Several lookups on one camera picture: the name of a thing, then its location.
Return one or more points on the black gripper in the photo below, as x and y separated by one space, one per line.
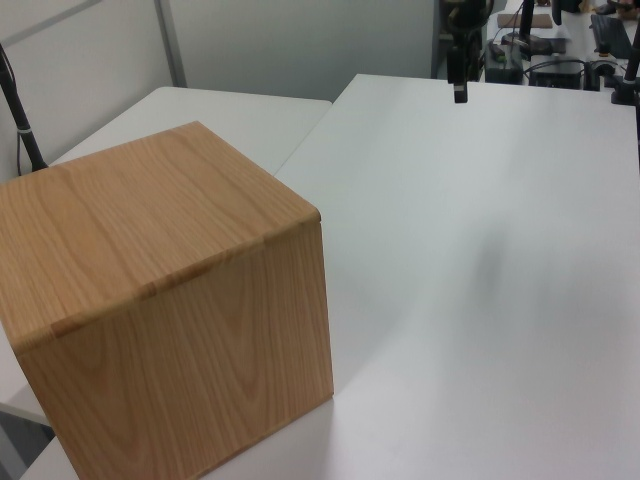
455 65

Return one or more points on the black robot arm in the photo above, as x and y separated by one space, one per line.
467 12

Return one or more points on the black computer box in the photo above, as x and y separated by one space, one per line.
502 70

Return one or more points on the black pole with base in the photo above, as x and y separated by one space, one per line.
526 25

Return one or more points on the black flat electronic device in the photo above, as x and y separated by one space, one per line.
557 72

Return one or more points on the black keyboard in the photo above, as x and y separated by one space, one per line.
612 32

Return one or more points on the black clamp stand pole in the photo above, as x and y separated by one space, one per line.
627 80

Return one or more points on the light oak wooden cabinet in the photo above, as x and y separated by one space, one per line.
150 260

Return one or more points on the grey metal partition post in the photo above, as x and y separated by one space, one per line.
172 45

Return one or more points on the black camera stand pole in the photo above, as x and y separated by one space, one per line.
22 130

